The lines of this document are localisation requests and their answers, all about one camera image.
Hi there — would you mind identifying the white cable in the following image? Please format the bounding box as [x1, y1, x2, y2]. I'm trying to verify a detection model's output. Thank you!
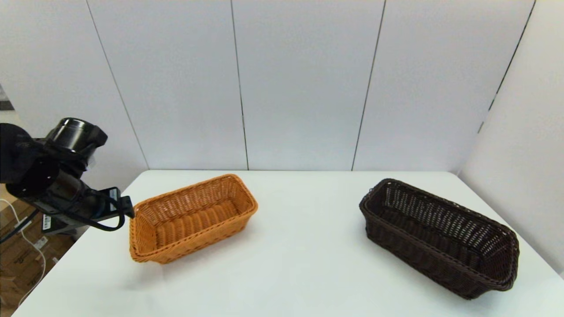
[0, 199, 47, 304]

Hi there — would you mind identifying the brown cardboard box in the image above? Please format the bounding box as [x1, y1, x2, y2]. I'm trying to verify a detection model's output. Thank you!
[0, 229, 75, 309]
[0, 198, 40, 247]

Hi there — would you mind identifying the orange wicker basket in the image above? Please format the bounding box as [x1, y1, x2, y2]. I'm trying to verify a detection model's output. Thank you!
[129, 173, 259, 265]

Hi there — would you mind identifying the dark grey wall ledge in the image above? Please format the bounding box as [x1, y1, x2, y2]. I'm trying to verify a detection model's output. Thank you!
[0, 84, 16, 111]

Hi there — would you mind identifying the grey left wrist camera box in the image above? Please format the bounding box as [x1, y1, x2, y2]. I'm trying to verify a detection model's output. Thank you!
[42, 214, 67, 233]

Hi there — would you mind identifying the dark brown wicker basket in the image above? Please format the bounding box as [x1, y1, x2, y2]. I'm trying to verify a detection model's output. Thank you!
[359, 178, 520, 300]

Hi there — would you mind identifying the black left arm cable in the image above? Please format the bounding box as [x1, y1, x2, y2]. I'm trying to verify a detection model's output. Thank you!
[0, 188, 126, 243]

